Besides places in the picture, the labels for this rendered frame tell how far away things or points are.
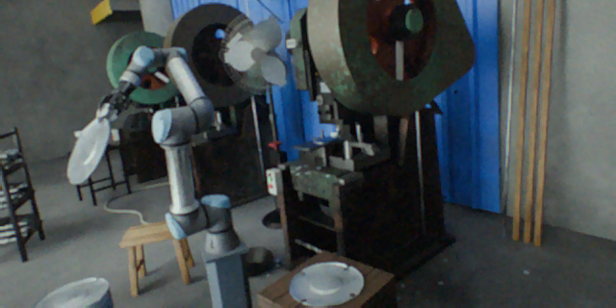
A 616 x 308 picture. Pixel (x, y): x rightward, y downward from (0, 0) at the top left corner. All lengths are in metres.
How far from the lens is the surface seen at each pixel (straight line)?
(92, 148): 1.77
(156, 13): 6.95
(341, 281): 1.60
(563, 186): 2.88
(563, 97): 2.75
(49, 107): 8.17
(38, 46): 8.20
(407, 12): 1.75
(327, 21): 1.54
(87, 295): 2.05
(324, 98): 2.08
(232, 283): 1.80
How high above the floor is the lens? 1.21
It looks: 11 degrees down
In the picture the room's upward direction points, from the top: 6 degrees counter-clockwise
